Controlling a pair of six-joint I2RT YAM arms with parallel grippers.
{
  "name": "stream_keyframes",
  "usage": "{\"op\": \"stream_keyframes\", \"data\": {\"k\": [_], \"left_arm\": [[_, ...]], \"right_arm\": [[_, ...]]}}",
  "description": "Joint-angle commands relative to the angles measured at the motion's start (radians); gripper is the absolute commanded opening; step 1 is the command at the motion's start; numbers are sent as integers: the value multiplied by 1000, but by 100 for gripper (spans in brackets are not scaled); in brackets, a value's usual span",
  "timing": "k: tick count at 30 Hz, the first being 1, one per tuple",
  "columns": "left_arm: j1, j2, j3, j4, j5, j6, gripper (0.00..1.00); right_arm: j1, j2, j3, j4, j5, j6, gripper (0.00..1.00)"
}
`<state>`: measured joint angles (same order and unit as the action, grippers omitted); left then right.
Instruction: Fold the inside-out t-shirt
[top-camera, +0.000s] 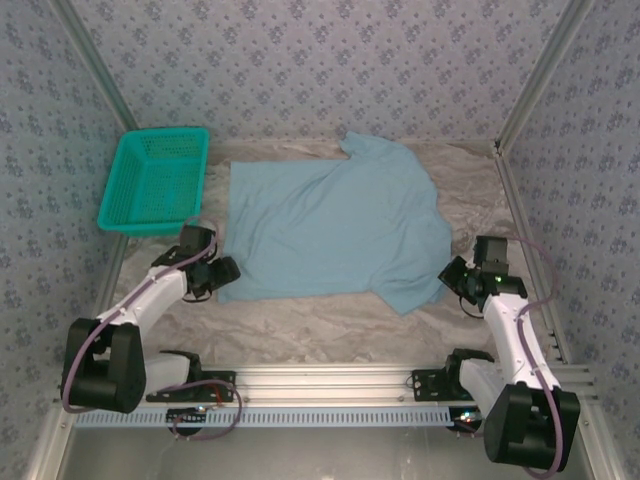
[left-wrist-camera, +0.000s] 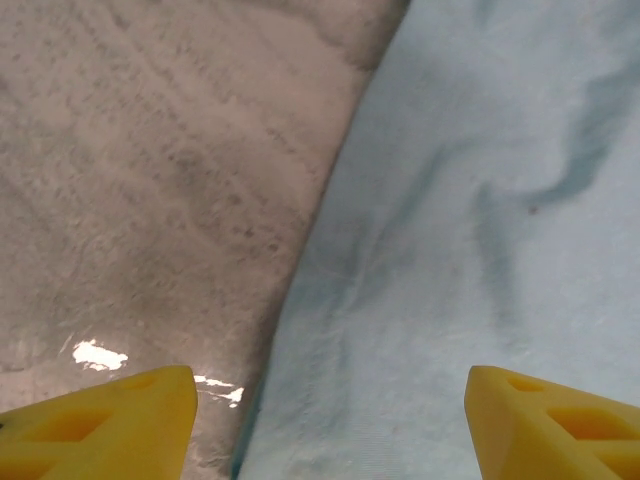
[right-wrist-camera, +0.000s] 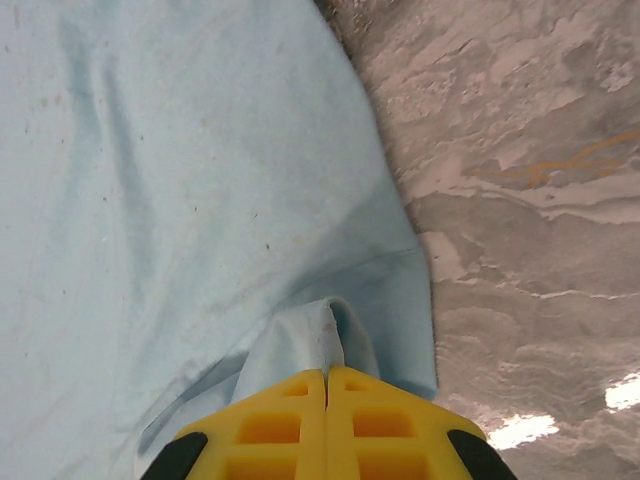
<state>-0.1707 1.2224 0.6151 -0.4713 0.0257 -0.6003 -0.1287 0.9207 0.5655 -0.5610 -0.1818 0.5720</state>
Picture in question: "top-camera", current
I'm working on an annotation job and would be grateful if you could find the light blue t-shirt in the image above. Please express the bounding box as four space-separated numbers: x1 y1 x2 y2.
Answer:
217 130 454 316

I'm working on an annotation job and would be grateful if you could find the green plastic basket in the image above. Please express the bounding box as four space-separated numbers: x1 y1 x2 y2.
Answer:
96 126 210 237

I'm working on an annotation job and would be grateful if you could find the small black controller board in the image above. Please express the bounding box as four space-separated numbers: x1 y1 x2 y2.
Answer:
166 407 209 437
449 407 489 434

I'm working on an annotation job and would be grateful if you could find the steel sheet panel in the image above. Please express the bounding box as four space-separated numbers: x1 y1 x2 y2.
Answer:
54 427 596 480

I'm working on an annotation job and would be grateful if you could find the aluminium side rail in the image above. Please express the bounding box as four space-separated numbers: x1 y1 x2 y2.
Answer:
92 232 132 324
492 142 571 365

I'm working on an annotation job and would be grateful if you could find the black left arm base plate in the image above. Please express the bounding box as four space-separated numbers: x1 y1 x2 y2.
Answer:
145 369 237 403

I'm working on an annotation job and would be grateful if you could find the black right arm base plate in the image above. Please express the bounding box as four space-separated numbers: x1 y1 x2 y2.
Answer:
410 368 484 403

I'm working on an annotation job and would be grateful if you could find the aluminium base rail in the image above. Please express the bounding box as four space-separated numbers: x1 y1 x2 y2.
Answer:
53 363 599 407

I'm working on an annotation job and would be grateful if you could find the white slotted cable duct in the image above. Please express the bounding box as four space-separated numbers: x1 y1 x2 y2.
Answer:
73 405 464 429

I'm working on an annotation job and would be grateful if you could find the aluminium frame beam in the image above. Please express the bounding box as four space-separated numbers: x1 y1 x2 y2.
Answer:
23 404 77 480
574 404 627 480

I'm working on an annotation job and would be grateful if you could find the aluminium corner post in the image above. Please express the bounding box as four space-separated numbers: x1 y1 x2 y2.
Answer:
493 0 597 156
49 0 140 132

